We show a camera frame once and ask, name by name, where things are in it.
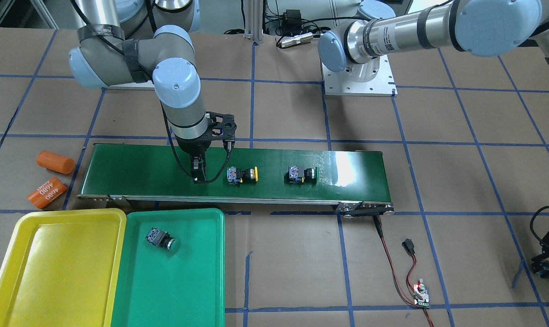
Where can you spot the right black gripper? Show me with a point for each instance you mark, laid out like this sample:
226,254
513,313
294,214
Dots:
194,147

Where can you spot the green push button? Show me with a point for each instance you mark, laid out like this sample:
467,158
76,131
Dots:
160,238
300,174

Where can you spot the orange cylinder with label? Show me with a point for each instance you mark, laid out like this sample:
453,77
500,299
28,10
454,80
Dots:
46,193

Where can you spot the plain orange cylinder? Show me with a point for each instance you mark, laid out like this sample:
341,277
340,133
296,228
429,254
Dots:
56,162

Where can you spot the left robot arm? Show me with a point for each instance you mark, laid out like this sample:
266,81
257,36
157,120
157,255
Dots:
354,61

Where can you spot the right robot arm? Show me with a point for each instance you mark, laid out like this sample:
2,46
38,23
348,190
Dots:
105,58

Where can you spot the green plastic tray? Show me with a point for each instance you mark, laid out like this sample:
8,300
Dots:
183,287

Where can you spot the small circuit board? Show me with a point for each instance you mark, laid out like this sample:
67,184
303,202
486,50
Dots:
421,295

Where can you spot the green conveyor belt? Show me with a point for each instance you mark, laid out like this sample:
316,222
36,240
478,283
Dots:
354,183

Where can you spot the yellow plastic tray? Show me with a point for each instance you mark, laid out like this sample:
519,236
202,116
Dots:
60,269

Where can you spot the aluminium frame post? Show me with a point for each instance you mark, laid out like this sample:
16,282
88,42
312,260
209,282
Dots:
253,20

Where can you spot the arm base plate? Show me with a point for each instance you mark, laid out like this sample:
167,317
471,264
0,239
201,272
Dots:
374,79

